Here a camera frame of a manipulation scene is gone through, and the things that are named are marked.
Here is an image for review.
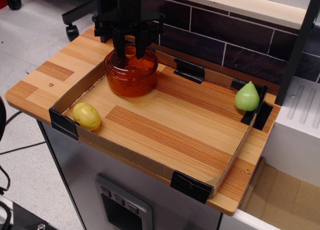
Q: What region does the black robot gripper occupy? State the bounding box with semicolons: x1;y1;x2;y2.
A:
92;11;166;59

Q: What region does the orange transparent pot lid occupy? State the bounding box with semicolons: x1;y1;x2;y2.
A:
103;43;159;80

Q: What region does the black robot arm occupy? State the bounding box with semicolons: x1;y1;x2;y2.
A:
92;0;166;59

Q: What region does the orange transparent plastic pot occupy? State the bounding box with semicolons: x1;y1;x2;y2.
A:
104;42;159;98

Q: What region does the black office chair base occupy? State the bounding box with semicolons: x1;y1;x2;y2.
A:
62;0;96;42

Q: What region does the yellow toy potato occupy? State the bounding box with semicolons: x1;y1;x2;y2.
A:
72;102;101;131

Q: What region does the black caster wheel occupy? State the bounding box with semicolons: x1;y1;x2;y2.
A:
7;0;22;10

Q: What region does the green toy pear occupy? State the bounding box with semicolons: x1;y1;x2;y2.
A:
234;81;260;112

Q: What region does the cardboard fence with black tape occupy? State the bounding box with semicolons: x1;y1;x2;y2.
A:
50;36;279;212

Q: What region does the grey control panel with buttons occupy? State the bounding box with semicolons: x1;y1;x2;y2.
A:
95;174;154;230

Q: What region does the white toy sink unit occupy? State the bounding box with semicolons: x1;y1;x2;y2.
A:
263;77;320;186

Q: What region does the black cable on floor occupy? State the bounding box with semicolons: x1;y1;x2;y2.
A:
0;109;47;156

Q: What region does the black vertical post right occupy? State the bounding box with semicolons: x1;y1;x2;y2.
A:
274;0;320;106

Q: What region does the black equipment with braided cable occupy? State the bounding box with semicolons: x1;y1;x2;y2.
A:
0;199;58;230

